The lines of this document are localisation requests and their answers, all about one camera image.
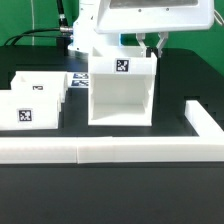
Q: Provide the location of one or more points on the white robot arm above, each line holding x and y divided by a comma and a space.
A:
84, 34

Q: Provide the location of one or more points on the white drawer with marker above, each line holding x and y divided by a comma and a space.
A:
54, 81

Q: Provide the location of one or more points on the white drawer cabinet box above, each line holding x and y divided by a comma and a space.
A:
121, 86

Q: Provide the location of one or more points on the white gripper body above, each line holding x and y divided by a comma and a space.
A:
150, 16

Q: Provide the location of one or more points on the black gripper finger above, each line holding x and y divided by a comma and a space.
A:
163, 37
140, 37

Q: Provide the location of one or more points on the white L-shaped fence wall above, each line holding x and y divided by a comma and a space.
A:
206, 146

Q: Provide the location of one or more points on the white marker tag sheet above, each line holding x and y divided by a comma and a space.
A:
77, 80

